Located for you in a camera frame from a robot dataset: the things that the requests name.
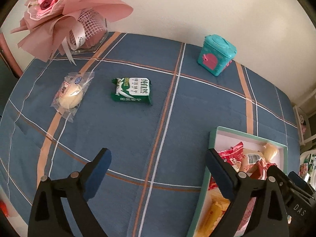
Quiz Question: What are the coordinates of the white shelf unit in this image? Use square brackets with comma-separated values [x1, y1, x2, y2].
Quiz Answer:
[293, 94, 315, 146]

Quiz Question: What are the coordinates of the red peanut snack bag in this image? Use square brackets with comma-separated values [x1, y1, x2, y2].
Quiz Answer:
[217, 142, 244, 172]

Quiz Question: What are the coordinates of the orange white bread packet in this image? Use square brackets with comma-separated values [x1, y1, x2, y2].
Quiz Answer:
[240, 148, 265, 173]

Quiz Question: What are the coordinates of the clear wrapped white bun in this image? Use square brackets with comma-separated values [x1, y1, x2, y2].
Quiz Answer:
[51, 72, 95, 122]

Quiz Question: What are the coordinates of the small red snack packet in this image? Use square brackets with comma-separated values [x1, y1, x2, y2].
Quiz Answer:
[248, 159, 276, 180]

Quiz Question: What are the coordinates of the glass vase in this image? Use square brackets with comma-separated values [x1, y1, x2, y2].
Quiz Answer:
[67, 9, 109, 55]

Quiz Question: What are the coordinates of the yellow snack bag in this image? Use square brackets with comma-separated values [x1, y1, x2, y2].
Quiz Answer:
[196, 189, 230, 236]

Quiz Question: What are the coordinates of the jelly cup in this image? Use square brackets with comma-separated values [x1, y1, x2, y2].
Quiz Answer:
[262, 143, 278, 163]

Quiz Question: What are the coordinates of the pink flower bouquet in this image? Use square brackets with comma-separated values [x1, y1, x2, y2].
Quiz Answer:
[11, 0, 133, 62]

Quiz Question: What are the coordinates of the stack of books and phone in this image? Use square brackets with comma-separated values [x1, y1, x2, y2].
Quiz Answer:
[299, 151, 315, 183]

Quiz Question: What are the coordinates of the teal pink toy box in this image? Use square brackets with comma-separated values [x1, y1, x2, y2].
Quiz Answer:
[197, 34, 237, 76]

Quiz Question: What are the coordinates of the blue plaid tablecloth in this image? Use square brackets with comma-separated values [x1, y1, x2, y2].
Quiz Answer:
[1, 33, 299, 236]

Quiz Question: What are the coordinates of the green white milk packet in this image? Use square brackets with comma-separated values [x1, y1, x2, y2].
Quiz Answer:
[111, 77, 151, 104]

